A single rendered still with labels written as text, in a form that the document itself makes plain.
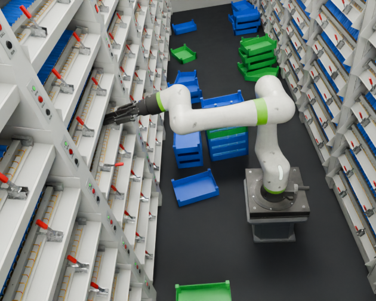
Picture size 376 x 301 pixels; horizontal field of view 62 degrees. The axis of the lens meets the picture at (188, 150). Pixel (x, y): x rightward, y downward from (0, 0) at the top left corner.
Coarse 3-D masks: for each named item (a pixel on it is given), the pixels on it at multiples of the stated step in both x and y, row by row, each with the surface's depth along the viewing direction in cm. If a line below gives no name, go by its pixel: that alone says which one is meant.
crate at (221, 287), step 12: (180, 288) 179; (192, 288) 180; (204, 288) 179; (216, 288) 178; (228, 288) 176; (180, 300) 177; (192, 300) 176; (204, 300) 175; (216, 300) 174; (228, 300) 173
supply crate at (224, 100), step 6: (240, 90) 229; (222, 96) 232; (228, 96) 232; (234, 96) 233; (240, 96) 232; (204, 102) 234; (210, 102) 234; (216, 102) 235; (222, 102) 235; (228, 102) 234; (234, 102) 233
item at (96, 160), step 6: (108, 108) 157; (114, 108) 160; (102, 126) 147; (102, 132) 144; (102, 138) 142; (108, 138) 144; (102, 144) 139; (102, 150) 138; (96, 156) 133; (96, 162) 131; (96, 168) 129; (96, 174) 129
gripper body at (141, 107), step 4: (140, 100) 141; (144, 100) 140; (136, 104) 145; (140, 104) 140; (144, 104) 139; (136, 108) 143; (140, 108) 140; (144, 108) 139; (132, 112) 142; (136, 112) 141; (140, 112) 140; (144, 112) 141; (148, 112) 141; (136, 116) 142
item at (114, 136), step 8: (112, 104) 161; (120, 104) 163; (120, 128) 152; (112, 136) 147; (120, 136) 150; (104, 144) 142; (112, 144) 143; (104, 152) 139; (112, 152) 140; (104, 160) 136; (112, 160) 136; (112, 168) 133; (96, 176) 129; (104, 176) 129; (112, 176) 135; (104, 184) 127; (104, 192) 118
